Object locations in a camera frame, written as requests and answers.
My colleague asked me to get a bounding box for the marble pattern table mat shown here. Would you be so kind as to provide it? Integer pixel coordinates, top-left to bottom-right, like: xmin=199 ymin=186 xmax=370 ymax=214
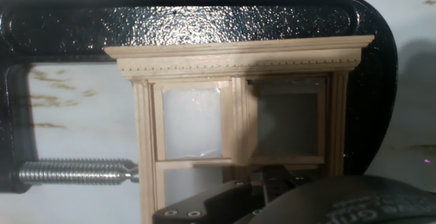
xmin=0 ymin=0 xmax=436 ymax=224

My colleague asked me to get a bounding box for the miniature wooden window frame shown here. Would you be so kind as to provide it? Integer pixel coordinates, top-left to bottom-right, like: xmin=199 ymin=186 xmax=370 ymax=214
xmin=104 ymin=35 xmax=375 ymax=224

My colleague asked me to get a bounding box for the black C-clamp with steel screw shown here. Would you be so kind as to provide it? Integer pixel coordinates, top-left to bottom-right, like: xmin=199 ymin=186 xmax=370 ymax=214
xmin=0 ymin=0 xmax=399 ymax=195

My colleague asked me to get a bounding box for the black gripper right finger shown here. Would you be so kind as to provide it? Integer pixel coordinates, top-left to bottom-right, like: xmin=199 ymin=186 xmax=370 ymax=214
xmin=260 ymin=165 xmax=311 ymax=204

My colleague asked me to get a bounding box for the wooden sliding window sash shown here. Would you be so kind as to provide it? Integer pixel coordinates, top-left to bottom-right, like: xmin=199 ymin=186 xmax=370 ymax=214
xmin=248 ymin=77 xmax=327 ymax=166

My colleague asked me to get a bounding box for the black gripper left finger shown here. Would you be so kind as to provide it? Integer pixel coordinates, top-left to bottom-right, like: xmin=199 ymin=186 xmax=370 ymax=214
xmin=152 ymin=180 xmax=265 ymax=224

